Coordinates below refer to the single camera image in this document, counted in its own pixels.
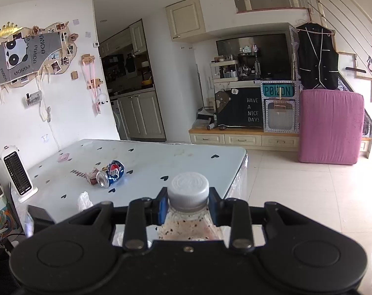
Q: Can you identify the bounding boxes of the black vest with white trim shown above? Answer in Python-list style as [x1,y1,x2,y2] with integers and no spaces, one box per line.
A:
[295,23,340,90]

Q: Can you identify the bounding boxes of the white hanging cable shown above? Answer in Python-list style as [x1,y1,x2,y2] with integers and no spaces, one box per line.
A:
[37,104,59,149]

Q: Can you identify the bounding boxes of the clear plastic bottle white cap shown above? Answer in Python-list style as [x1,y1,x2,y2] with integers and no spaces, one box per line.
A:
[157,172,225,242]

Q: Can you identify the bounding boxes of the pink folded mattress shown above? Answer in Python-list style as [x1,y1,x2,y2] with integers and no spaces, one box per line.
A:
[298,89,365,166]

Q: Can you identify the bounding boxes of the white electric heater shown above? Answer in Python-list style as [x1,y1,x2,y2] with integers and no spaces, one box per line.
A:
[0,145,39,203]

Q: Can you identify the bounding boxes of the crushed blue soda can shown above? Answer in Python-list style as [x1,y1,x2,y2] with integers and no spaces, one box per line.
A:
[96,160,125,189]

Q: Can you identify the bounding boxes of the black box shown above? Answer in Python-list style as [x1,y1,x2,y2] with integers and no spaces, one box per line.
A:
[28,204,56,235]

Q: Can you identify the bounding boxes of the white heart-print table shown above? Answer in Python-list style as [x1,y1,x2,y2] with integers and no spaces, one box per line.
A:
[9,138,247,248]

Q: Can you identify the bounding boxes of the low cream drawer cabinet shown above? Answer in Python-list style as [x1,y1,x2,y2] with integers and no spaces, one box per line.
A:
[189,126,301,152]

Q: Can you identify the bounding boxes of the cream wall cupboard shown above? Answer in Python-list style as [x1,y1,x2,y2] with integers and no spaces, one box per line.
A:
[165,0,206,41]

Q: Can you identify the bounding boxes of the grey panda cloth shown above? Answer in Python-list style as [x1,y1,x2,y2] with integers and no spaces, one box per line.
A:
[0,32,63,85]

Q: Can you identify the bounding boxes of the grey cardboard cat house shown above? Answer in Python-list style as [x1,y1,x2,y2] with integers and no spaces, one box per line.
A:
[260,80,301,134]

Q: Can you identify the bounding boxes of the cream kitchen base cabinets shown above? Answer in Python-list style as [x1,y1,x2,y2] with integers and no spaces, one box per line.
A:
[109,90,166,140]

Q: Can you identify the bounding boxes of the pink ribbon wall hanger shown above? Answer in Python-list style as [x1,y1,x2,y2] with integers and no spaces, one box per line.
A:
[81,54,105,119]

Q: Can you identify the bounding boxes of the white wall organizer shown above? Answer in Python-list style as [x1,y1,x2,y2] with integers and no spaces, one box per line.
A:
[23,90,43,108]

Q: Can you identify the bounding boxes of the black chalkboard panel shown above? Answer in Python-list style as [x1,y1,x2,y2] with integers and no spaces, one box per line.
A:
[214,86,263,129]

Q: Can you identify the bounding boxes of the white plastic bag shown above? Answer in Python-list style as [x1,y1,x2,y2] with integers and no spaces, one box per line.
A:
[77,191,94,212]

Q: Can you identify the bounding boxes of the photo collage wall board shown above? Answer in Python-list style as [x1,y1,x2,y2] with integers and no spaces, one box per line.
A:
[0,21,79,103]

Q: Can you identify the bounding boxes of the white storage rack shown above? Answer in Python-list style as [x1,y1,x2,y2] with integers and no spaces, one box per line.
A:
[210,60,239,82]

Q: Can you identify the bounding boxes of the cream kitchen wall cabinet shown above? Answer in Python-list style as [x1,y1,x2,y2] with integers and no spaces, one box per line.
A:
[129,23,148,56]

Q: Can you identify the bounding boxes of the white stair railing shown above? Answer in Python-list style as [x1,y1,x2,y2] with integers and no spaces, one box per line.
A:
[284,0,372,77]

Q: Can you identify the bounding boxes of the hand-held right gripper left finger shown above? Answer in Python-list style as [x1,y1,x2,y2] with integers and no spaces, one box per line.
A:
[61,187,170,250]

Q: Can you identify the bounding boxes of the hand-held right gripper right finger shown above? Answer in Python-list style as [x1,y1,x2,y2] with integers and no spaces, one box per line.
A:
[207,187,319,250]

